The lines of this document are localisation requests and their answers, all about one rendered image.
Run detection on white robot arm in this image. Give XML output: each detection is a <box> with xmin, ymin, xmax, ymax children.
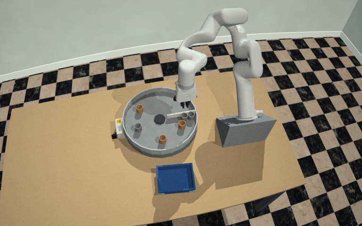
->
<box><xmin>175</xmin><ymin>8</ymin><xmax>263</xmax><ymax>121</ymax></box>

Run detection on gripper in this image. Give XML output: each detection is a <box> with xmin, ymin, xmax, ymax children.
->
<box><xmin>173</xmin><ymin>83</ymin><xmax>197</xmax><ymax>108</ymax></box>

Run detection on grey metal ring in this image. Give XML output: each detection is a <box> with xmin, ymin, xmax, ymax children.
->
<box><xmin>134</xmin><ymin>123</ymin><xmax>142</xmax><ymax>132</ymax></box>
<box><xmin>188</xmin><ymin>111</ymin><xmax>195</xmax><ymax>121</ymax></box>
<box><xmin>181</xmin><ymin>113</ymin><xmax>188</xmax><ymax>121</ymax></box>

